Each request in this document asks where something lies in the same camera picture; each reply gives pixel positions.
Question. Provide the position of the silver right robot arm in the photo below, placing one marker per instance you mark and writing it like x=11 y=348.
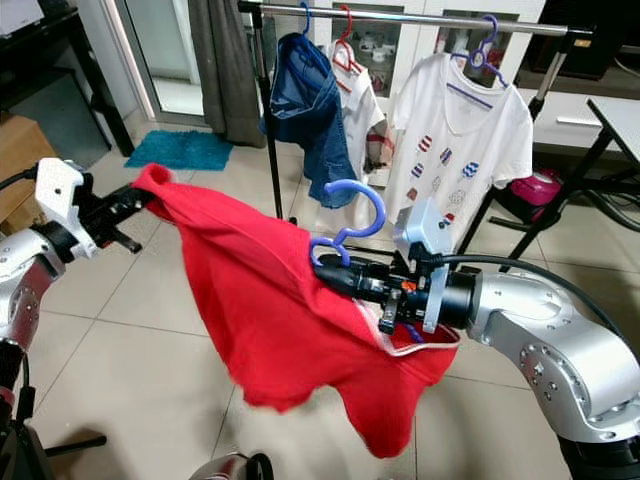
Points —
x=550 y=340

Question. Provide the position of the blue denim garment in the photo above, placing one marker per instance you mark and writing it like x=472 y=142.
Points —
x=305 y=110

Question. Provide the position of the white t-shirt flag prints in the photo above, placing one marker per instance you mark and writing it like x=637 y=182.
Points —
x=460 y=130

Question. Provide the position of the metal clothes rack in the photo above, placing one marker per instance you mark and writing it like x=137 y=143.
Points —
x=410 y=18

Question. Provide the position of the grey curtain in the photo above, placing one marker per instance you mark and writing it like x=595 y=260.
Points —
x=225 y=70

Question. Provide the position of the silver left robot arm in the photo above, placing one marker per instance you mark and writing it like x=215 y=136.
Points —
x=30 y=290

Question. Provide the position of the black desk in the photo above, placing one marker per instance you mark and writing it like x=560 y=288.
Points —
x=25 y=55

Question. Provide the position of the glass sliding door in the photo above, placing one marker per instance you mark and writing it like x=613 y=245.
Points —
x=155 y=50

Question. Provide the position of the teal floor mat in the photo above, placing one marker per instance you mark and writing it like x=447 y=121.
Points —
x=178 y=150

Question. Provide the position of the blue hanger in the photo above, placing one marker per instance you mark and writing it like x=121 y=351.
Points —
x=306 y=17

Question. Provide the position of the pink appliance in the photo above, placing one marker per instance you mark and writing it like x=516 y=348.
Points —
x=538 y=188

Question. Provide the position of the cardboard box printed letters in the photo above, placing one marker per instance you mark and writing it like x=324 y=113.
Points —
x=18 y=170

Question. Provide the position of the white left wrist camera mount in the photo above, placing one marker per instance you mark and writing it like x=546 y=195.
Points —
x=60 y=195

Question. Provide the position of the white shirt plaid cuff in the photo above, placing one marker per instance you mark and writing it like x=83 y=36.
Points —
x=368 y=100

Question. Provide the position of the red hanger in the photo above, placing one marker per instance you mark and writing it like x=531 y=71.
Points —
x=345 y=52

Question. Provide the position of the white printer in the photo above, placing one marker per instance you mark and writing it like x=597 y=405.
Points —
x=20 y=16

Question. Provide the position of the dark grey panel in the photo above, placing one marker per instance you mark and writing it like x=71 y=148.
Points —
x=70 y=120

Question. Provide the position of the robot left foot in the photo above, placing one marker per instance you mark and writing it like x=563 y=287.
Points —
x=230 y=468

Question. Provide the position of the pale blue right wrist camera mount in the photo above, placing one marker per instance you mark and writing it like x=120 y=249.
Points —
x=422 y=228

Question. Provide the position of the large red t-shirt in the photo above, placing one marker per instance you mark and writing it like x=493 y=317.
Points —
x=260 y=300

